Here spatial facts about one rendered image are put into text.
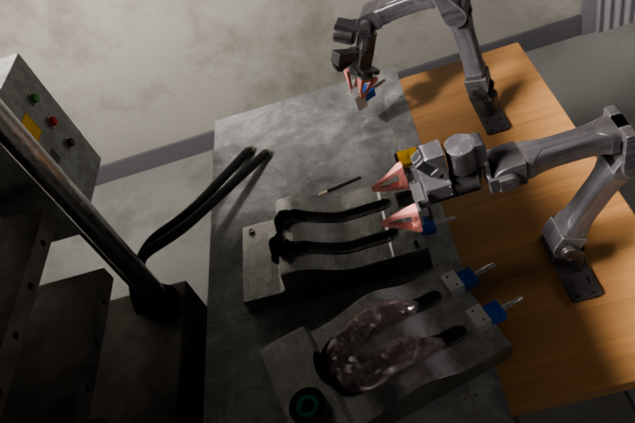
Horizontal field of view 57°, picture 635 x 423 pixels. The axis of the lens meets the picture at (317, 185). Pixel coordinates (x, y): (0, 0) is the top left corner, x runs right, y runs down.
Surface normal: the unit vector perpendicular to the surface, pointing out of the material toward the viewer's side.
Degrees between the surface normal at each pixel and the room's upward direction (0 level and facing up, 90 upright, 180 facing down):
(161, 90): 90
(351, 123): 0
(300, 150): 0
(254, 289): 0
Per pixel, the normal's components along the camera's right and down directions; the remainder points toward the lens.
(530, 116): -0.29, -0.65
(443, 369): 0.18, -0.80
